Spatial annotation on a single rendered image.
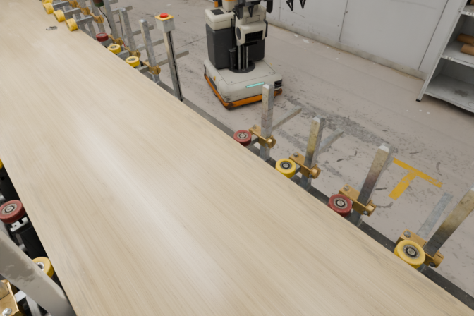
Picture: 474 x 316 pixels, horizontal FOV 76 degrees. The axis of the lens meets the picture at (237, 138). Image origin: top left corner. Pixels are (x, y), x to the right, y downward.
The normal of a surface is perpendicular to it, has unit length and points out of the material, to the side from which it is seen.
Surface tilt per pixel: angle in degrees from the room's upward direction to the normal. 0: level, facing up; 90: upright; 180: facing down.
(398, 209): 0
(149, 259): 0
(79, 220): 0
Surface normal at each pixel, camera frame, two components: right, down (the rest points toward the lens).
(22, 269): 0.68, 0.48
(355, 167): -0.02, -0.74
